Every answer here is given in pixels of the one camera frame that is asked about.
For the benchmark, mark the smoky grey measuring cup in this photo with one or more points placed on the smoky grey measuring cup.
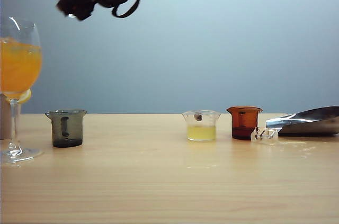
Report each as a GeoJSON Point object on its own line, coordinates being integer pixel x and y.
{"type": "Point", "coordinates": [74, 128]}

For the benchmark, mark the clear measuring cup yellow juice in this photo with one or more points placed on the clear measuring cup yellow juice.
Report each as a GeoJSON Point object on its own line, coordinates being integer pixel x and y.
{"type": "Point", "coordinates": [201, 132]}

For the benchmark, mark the amber brown measuring cup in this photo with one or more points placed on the amber brown measuring cup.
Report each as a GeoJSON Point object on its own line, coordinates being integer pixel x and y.
{"type": "Point", "coordinates": [242, 123]}

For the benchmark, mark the clear stemmed wine glass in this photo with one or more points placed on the clear stemmed wine glass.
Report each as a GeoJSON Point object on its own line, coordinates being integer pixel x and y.
{"type": "Point", "coordinates": [18, 75]}

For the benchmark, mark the yellow lemon slice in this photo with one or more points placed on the yellow lemon slice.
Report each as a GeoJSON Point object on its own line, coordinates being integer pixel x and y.
{"type": "Point", "coordinates": [26, 97]}

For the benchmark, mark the beige cylindrical block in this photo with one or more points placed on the beige cylindrical block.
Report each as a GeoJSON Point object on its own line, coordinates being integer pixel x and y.
{"type": "Point", "coordinates": [4, 118]}

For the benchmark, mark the stainless steel ice scoop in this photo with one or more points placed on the stainless steel ice scoop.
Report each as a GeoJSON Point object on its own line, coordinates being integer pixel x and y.
{"type": "Point", "coordinates": [312, 123]}

